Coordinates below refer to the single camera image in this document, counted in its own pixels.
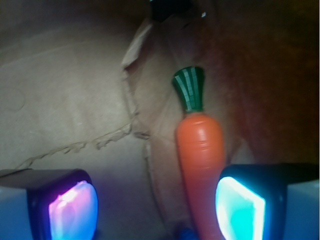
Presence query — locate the orange toy carrot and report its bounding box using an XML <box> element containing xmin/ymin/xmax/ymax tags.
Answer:
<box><xmin>172</xmin><ymin>66</ymin><xmax>225</xmax><ymax>240</ymax></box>

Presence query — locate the blue toy bottle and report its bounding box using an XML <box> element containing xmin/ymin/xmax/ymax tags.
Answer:
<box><xmin>175</xmin><ymin>227</ymin><xmax>199</xmax><ymax>240</ymax></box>

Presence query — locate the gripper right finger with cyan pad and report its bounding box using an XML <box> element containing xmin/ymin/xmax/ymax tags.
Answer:
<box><xmin>215</xmin><ymin>163</ymin><xmax>320</xmax><ymax>240</ymax></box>

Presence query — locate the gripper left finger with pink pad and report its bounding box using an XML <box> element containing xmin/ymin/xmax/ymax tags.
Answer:
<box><xmin>0</xmin><ymin>168</ymin><xmax>99</xmax><ymax>240</ymax></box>

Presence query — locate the brown paper bag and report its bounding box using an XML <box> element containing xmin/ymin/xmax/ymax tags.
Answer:
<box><xmin>0</xmin><ymin>0</ymin><xmax>320</xmax><ymax>240</ymax></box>

